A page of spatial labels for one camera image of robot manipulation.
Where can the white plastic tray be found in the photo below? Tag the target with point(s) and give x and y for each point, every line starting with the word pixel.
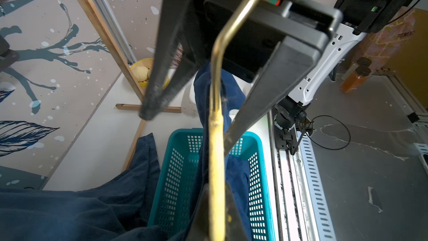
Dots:
pixel 188 103

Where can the teal plastic basket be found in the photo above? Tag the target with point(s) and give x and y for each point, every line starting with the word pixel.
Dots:
pixel 170 209

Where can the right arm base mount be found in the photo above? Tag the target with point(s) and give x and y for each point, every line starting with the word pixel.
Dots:
pixel 290 127

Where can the yellow plastic hanger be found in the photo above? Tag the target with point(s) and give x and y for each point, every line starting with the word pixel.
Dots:
pixel 216 204

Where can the orange bottle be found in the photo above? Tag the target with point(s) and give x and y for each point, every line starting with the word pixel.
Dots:
pixel 356 75

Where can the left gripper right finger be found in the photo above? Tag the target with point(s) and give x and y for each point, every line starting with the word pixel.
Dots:
pixel 287 66

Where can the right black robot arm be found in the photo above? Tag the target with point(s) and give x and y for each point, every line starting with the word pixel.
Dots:
pixel 360 17

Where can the navy printed t-shirt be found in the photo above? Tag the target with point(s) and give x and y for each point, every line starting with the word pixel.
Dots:
pixel 119 209

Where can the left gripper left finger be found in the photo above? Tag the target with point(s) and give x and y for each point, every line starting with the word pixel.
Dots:
pixel 179 26

